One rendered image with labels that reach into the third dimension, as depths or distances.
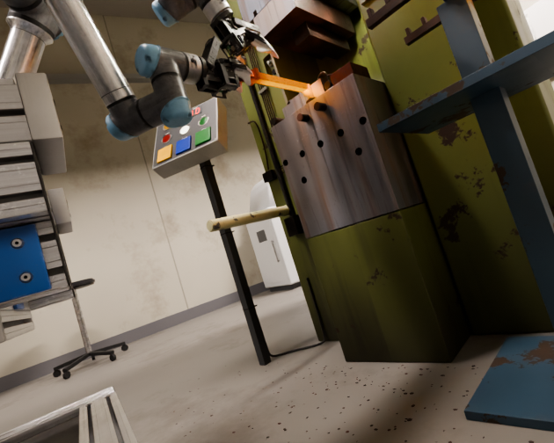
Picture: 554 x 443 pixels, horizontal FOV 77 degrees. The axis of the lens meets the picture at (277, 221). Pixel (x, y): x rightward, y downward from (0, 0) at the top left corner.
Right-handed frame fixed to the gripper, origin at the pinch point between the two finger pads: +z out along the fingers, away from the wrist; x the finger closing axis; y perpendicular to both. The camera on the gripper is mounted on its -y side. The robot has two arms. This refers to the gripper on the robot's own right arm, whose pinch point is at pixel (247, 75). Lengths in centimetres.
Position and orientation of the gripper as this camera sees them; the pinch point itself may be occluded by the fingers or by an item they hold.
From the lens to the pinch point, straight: 117.5
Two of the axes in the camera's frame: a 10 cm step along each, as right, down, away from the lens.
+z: 6.7, -1.5, 7.3
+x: 6.8, -2.7, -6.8
